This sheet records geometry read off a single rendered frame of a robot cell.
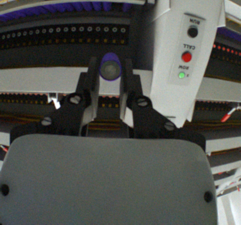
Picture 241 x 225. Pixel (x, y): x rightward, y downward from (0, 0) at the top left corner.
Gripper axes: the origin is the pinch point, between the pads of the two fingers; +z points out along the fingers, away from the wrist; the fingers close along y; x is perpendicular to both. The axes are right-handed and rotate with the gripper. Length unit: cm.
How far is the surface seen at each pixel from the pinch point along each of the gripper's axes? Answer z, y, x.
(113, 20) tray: 28.9, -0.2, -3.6
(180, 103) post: 10.5, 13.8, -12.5
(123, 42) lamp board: 26.4, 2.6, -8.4
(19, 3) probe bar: 17.8, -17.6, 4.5
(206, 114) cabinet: 27, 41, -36
